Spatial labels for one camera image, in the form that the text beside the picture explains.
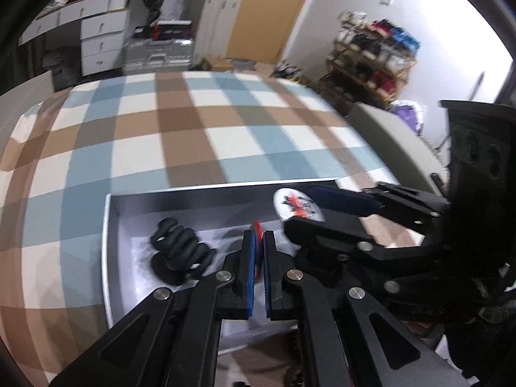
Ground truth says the silver suitcase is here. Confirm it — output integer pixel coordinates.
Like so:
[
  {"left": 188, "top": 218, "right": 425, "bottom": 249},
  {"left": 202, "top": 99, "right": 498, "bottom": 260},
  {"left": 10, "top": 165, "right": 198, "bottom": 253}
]
[{"left": 122, "top": 38, "right": 194, "bottom": 76}]

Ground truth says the white round pin badge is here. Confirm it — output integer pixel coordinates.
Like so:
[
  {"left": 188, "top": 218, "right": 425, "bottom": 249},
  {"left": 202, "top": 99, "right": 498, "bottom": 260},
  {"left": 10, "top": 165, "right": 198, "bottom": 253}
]
[{"left": 273, "top": 188, "right": 324, "bottom": 222}]

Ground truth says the wooden shoe rack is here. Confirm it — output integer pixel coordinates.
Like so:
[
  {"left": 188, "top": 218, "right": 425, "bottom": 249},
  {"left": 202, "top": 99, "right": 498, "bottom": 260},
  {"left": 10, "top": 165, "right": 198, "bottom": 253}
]
[{"left": 325, "top": 11, "right": 421, "bottom": 110}]

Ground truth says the red China pin badge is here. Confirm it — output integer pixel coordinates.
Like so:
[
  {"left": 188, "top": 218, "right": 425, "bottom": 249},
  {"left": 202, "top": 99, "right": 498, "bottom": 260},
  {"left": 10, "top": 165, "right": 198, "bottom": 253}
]
[{"left": 253, "top": 221, "right": 264, "bottom": 281}]

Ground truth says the grey cardboard box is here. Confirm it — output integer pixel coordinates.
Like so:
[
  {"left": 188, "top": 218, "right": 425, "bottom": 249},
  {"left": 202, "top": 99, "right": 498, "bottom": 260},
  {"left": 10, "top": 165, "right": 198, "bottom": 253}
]
[{"left": 100, "top": 177, "right": 344, "bottom": 343}]

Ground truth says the grey bed footboard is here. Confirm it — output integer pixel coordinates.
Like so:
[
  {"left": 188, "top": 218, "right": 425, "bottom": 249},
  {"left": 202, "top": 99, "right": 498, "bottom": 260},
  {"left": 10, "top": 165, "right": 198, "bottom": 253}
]
[{"left": 346, "top": 102, "right": 449, "bottom": 194}]

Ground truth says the plaid bed sheet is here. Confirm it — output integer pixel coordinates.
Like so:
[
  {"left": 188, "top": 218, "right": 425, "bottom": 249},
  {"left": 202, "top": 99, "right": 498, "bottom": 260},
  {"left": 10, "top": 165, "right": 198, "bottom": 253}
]
[{"left": 1, "top": 72, "right": 393, "bottom": 386}]

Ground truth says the wooden door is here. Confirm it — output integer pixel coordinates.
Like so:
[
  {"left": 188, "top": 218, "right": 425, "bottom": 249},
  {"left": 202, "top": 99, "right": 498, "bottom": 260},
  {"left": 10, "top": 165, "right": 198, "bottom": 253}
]
[{"left": 227, "top": 0, "right": 304, "bottom": 64}]

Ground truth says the white drawer desk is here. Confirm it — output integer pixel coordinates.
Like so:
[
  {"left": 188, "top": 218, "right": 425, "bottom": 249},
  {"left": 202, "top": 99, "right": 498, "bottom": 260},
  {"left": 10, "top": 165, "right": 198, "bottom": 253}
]
[{"left": 18, "top": 0, "right": 129, "bottom": 76}]

